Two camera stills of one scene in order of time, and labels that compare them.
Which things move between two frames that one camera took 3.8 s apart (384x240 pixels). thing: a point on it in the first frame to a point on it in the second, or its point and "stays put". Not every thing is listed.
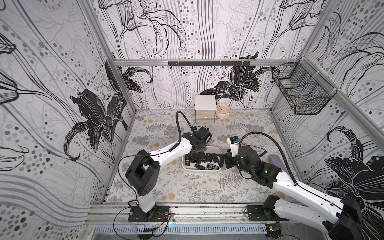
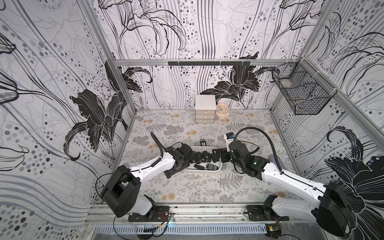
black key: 208,157 stays put
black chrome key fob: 200,166 stays put
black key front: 200,157 stays put
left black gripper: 203,146 to 184,164
